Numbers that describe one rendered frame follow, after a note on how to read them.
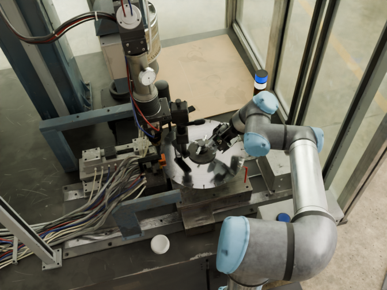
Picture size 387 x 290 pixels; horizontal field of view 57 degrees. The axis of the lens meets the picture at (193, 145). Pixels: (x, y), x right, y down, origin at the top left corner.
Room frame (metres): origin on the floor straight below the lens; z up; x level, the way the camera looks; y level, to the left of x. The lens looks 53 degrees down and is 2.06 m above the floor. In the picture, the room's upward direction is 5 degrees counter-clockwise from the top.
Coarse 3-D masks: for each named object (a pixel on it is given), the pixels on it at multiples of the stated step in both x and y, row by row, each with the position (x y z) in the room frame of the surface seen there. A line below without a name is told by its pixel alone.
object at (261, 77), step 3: (261, 69) 1.02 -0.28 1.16; (258, 72) 1.00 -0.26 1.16; (261, 72) 1.00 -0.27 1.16; (264, 72) 1.00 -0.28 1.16; (267, 72) 1.00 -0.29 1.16; (255, 75) 1.00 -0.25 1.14; (258, 75) 0.99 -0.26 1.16; (261, 75) 0.99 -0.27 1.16; (264, 75) 0.98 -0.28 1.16; (267, 75) 0.99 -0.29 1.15; (255, 78) 1.00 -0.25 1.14; (258, 78) 0.98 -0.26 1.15; (261, 78) 0.98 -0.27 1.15; (264, 78) 0.98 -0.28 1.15; (258, 81) 0.98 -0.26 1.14; (261, 81) 0.98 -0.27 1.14; (264, 81) 0.98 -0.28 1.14
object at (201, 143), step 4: (204, 136) 0.85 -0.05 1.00; (192, 140) 0.83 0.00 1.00; (200, 140) 0.83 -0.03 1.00; (204, 140) 0.83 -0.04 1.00; (200, 144) 0.81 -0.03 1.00; (204, 144) 0.81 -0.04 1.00; (200, 148) 0.79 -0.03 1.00; (204, 148) 0.81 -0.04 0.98; (212, 148) 0.79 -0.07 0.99; (196, 152) 0.78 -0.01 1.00
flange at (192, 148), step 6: (192, 144) 0.84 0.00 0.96; (192, 150) 0.82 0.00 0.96; (204, 150) 0.80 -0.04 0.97; (210, 150) 0.81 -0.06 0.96; (192, 156) 0.79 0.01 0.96; (198, 156) 0.79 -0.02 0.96; (204, 156) 0.78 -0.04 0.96; (210, 156) 0.78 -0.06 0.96; (198, 162) 0.76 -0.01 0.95; (204, 162) 0.76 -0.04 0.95
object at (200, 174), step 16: (192, 128) 0.93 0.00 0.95; (208, 128) 0.93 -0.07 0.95; (240, 144) 0.83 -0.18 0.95; (176, 160) 0.78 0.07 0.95; (224, 160) 0.77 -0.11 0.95; (240, 160) 0.76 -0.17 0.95; (176, 176) 0.71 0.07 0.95; (192, 176) 0.71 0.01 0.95; (208, 176) 0.70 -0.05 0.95; (224, 176) 0.69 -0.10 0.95
